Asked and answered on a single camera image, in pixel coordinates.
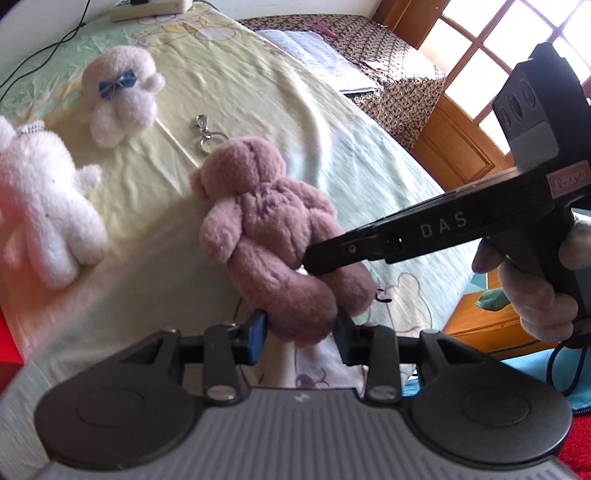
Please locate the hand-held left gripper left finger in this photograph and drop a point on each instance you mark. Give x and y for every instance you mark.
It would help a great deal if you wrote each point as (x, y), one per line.
(257, 337)

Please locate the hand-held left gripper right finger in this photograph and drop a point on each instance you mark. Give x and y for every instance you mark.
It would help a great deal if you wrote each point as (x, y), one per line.
(345, 341)

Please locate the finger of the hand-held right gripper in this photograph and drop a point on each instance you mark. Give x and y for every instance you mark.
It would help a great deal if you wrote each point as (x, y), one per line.
(341, 249)

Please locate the brown bear plush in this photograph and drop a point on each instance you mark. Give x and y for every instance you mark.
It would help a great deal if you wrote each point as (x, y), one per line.
(268, 217)

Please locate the white rabbit plush pink nose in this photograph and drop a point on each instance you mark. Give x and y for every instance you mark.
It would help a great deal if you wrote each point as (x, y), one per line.
(41, 203)

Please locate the white rabbit plush blue bow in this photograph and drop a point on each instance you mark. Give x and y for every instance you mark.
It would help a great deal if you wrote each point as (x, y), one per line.
(122, 106)

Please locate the desktop with cartoon print cloth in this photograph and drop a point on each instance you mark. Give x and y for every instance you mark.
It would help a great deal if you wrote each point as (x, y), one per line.
(286, 120)

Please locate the person's right hand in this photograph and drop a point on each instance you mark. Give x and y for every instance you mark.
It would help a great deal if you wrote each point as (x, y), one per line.
(531, 309)

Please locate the small green item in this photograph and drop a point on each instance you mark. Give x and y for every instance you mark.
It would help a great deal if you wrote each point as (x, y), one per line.
(491, 302)

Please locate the wooden door with glass panes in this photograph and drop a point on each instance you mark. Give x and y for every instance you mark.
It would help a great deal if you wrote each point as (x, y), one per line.
(466, 134)

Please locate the wooden nightstand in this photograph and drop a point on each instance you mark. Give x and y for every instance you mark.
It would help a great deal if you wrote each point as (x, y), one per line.
(480, 332)

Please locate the brown floral cloth covered furniture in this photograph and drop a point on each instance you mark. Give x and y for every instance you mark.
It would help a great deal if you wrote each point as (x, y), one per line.
(406, 97)

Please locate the teal mat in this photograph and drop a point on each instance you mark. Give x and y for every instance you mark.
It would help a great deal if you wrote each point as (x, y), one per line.
(508, 369)

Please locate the red cloth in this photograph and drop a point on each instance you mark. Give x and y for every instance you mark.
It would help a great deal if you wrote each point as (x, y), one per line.
(577, 443)

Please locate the white power strip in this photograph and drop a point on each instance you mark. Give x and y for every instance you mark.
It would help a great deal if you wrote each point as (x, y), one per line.
(152, 11)

